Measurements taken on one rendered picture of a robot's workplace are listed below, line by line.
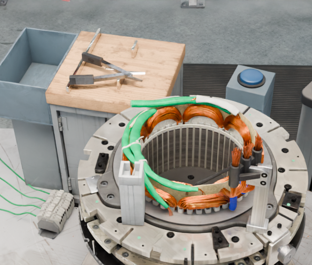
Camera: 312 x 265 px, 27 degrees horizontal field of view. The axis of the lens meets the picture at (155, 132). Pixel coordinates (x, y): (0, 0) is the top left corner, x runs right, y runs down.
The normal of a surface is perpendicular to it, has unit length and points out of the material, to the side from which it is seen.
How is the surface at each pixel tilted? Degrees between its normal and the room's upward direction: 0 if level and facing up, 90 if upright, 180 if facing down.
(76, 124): 90
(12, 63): 90
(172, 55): 0
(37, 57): 90
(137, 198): 90
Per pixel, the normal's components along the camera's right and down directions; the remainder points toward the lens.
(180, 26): -0.02, -0.74
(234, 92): -0.39, 0.62
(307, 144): -0.64, 0.52
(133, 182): -0.07, 0.67
